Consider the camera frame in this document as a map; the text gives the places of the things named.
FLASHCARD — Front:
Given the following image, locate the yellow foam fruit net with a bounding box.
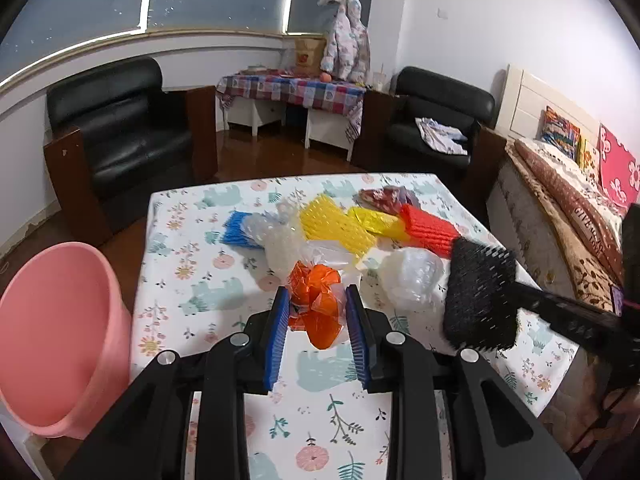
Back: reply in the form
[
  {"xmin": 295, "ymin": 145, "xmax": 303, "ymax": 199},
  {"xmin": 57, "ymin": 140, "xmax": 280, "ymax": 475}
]
[{"xmin": 299, "ymin": 195, "xmax": 378, "ymax": 266}]

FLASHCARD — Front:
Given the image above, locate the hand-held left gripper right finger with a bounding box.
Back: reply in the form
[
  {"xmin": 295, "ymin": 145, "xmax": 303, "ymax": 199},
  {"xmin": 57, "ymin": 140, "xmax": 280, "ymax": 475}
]
[{"xmin": 346, "ymin": 284, "xmax": 583, "ymax": 480}]

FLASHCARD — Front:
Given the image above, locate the brown paper bag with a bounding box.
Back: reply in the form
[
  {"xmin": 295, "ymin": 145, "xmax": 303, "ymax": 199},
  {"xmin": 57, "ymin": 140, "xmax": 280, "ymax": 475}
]
[{"xmin": 294, "ymin": 35, "xmax": 327, "ymax": 76}]

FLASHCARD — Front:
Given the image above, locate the black foam fruit net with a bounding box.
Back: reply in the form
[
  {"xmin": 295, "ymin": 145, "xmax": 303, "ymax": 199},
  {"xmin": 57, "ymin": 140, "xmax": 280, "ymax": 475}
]
[{"xmin": 442, "ymin": 237, "xmax": 521, "ymax": 351}]

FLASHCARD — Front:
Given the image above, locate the yellow plastic bag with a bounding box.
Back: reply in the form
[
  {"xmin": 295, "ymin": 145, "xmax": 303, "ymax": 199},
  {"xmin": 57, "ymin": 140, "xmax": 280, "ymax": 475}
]
[{"xmin": 348, "ymin": 205, "xmax": 408, "ymax": 241}]

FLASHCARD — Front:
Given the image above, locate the white plastic bag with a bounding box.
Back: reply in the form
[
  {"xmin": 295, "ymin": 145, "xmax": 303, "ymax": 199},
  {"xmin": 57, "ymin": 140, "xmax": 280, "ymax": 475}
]
[{"xmin": 305, "ymin": 240, "xmax": 383, "ymax": 281}]

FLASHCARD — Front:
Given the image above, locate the bed with white headboard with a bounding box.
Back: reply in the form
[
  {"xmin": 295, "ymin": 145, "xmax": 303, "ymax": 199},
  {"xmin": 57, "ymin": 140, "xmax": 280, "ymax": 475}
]
[{"xmin": 487, "ymin": 64, "xmax": 640, "ymax": 461}]

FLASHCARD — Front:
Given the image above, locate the blue foam fruit net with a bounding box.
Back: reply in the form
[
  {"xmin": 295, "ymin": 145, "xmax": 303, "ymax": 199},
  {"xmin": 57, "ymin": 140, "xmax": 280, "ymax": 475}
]
[{"xmin": 220, "ymin": 210, "xmax": 266, "ymax": 251}]

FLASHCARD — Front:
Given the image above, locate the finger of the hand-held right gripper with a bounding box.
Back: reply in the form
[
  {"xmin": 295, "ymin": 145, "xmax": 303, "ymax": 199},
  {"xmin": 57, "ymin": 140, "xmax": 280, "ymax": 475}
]
[{"xmin": 515, "ymin": 282, "xmax": 618, "ymax": 343}]

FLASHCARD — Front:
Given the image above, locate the yellow pillow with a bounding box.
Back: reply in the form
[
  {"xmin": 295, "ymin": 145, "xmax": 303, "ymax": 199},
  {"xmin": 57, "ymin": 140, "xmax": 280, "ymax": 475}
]
[{"xmin": 577, "ymin": 137, "xmax": 601, "ymax": 171}]

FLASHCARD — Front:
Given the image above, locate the white desk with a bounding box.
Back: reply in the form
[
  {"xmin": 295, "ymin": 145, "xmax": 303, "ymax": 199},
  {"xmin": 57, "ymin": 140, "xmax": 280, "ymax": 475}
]
[{"xmin": 222, "ymin": 92, "xmax": 363, "ymax": 161}]

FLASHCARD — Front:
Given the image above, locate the dark red snack packet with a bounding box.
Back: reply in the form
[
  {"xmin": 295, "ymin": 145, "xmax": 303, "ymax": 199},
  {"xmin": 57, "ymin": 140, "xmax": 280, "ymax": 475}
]
[{"xmin": 357, "ymin": 186, "xmax": 416, "ymax": 213}]

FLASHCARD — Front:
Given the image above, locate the brown floral blanket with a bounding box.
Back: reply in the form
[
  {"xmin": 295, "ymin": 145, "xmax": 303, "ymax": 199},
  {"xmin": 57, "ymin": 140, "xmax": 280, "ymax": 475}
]
[{"xmin": 515, "ymin": 137, "xmax": 640, "ymax": 311}]

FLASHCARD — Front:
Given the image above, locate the pink floral pillow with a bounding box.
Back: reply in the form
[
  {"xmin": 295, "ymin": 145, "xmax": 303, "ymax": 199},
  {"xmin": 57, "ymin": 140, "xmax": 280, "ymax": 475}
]
[{"xmin": 597, "ymin": 122, "xmax": 640, "ymax": 208}]

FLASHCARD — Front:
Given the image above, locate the pink plastic bucket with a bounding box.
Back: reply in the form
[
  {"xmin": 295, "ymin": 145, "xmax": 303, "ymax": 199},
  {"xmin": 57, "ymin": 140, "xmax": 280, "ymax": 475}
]
[{"xmin": 0, "ymin": 241, "xmax": 135, "ymax": 441}]

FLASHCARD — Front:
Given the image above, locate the hanging floral jacket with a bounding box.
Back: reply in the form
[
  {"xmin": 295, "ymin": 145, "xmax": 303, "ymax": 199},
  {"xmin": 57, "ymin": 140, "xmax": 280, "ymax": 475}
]
[{"xmin": 317, "ymin": 0, "xmax": 373, "ymax": 83}]

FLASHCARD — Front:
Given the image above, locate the orange plastic wrapper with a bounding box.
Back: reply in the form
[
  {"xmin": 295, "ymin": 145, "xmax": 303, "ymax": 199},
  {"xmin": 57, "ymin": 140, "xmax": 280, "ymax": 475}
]
[{"xmin": 287, "ymin": 260, "xmax": 348, "ymax": 351}]

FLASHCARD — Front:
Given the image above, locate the light printed cloth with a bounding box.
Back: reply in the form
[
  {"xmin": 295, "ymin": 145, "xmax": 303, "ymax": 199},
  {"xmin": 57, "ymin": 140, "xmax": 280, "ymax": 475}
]
[{"xmin": 415, "ymin": 117, "xmax": 471, "ymax": 156}]

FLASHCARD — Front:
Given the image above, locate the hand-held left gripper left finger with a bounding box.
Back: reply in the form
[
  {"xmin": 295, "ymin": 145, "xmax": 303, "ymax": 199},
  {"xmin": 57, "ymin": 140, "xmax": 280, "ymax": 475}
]
[{"xmin": 57, "ymin": 287, "xmax": 291, "ymax": 480}]

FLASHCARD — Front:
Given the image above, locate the colourful striped pillow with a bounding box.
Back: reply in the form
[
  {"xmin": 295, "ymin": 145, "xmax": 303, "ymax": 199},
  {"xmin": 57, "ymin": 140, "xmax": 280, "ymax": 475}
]
[{"xmin": 540, "ymin": 106, "xmax": 582, "ymax": 153}]

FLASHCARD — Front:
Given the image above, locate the black leather armchair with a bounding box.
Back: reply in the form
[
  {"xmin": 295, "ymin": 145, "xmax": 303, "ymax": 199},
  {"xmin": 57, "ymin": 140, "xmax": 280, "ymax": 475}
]
[
  {"xmin": 42, "ymin": 56, "xmax": 219, "ymax": 248},
  {"xmin": 350, "ymin": 66, "xmax": 508, "ymax": 211}
]

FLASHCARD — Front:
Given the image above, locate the checkered desk cloth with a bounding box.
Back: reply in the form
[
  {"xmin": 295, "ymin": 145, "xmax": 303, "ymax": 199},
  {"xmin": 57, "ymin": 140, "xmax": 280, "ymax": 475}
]
[{"xmin": 215, "ymin": 72, "xmax": 368, "ymax": 143}]

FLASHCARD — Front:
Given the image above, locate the red foam fruit net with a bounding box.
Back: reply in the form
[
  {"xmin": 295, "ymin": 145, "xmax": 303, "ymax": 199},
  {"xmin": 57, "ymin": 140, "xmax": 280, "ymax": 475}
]
[{"xmin": 399, "ymin": 203, "xmax": 461, "ymax": 261}]

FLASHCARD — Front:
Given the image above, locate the crumpled clear plastic bag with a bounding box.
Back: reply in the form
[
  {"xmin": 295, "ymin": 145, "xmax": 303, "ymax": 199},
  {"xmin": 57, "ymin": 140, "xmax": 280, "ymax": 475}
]
[{"xmin": 375, "ymin": 247, "xmax": 448, "ymax": 311}]

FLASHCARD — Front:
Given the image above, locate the clear bubble plastic bag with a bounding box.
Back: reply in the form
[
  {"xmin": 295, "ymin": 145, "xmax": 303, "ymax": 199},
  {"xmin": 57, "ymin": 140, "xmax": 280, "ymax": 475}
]
[{"xmin": 250, "ymin": 202, "xmax": 308, "ymax": 281}]

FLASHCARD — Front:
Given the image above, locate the floral tablecloth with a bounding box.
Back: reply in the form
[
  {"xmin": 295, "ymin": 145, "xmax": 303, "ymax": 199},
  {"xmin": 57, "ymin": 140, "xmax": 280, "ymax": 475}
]
[{"xmin": 127, "ymin": 172, "xmax": 583, "ymax": 480}]

